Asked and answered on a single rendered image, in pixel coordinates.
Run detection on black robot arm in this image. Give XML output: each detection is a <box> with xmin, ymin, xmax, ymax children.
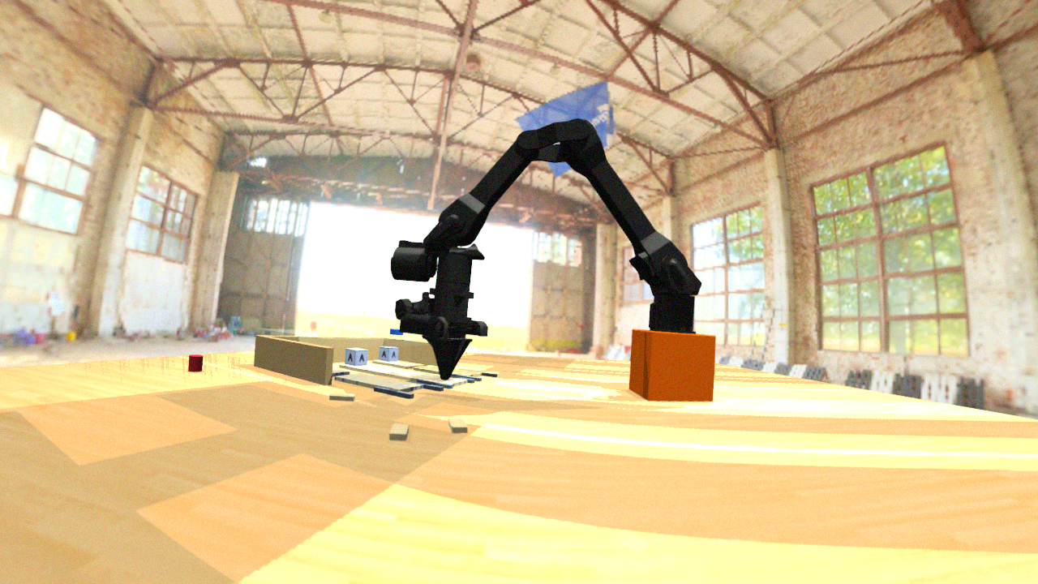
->
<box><xmin>390</xmin><ymin>118</ymin><xmax>702</xmax><ymax>334</ymax></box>

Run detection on white strip with yellow dots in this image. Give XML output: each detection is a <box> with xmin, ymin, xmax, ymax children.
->
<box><xmin>414</xmin><ymin>365</ymin><xmax>483</xmax><ymax>377</ymax></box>

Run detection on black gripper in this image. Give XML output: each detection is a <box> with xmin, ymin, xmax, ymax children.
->
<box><xmin>399</xmin><ymin>281</ymin><xmax>488</xmax><ymax>380</ymax></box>

